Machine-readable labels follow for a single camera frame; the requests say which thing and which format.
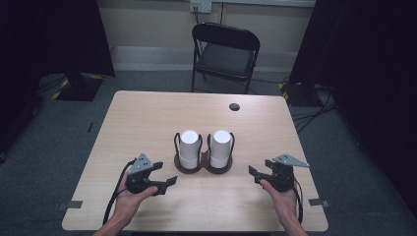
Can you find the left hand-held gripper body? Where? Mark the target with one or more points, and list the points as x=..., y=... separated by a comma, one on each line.
x=139, y=177

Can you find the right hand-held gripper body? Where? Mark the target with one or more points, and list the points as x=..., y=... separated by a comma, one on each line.
x=282, y=177

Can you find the dark double cup holder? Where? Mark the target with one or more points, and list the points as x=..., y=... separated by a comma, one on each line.
x=187, y=170

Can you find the person's right hand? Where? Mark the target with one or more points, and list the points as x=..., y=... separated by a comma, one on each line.
x=285, y=203

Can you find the person's left hand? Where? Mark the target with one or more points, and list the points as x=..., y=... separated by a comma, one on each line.
x=128, y=205

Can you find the grey tape strip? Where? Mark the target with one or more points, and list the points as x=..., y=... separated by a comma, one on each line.
x=70, y=205
x=318, y=202

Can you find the black table grommet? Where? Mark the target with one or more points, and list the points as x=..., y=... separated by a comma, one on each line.
x=234, y=106

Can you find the black stand base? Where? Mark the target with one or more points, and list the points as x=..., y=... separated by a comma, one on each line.
x=300, y=95
x=78, y=88

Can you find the black folding chair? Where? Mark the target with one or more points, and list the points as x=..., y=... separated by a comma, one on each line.
x=226, y=60

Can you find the dark curtain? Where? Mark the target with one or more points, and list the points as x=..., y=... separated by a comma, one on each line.
x=49, y=36
x=370, y=65

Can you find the white wall socket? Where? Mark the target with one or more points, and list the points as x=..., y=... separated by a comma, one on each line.
x=200, y=6

